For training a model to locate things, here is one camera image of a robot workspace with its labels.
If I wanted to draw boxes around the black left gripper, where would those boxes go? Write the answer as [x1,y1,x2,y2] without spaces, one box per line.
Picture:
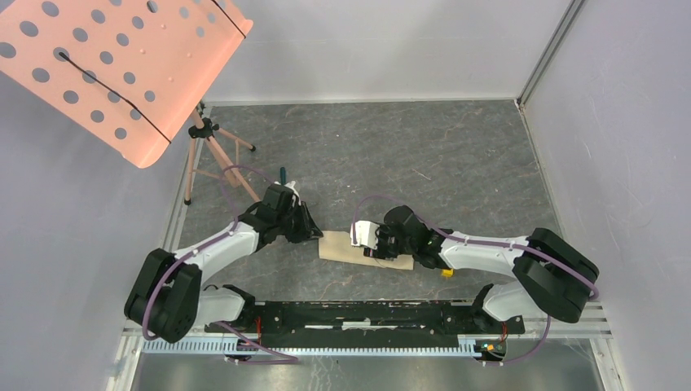
[275,201,323,244]

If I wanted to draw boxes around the beige cloth napkin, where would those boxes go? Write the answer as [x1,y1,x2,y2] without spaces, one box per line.
[318,231,414,270]

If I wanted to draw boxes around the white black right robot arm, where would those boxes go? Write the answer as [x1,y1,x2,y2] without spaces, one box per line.
[351,205,600,332]

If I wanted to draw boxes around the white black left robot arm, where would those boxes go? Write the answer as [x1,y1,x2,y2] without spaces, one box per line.
[124,181,323,343]

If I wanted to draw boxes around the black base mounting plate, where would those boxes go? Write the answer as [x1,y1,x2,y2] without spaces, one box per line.
[196,300,526,349]

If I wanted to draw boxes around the pink perforated music stand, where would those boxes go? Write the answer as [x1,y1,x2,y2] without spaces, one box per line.
[1,1,253,186]

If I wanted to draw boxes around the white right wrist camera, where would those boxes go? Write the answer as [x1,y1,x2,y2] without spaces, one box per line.
[350,220,380,249]

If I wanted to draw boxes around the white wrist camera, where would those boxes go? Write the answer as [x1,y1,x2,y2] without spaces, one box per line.
[350,220,380,249]
[284,181,300,202]

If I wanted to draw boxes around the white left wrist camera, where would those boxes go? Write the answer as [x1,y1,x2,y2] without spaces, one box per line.
[284,181,300,202]

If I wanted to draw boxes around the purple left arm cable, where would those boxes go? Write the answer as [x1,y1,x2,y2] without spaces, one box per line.
[141,164,299,367]

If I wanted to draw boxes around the aluminium frame rails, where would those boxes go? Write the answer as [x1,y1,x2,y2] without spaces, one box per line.
[106,0,627,391]

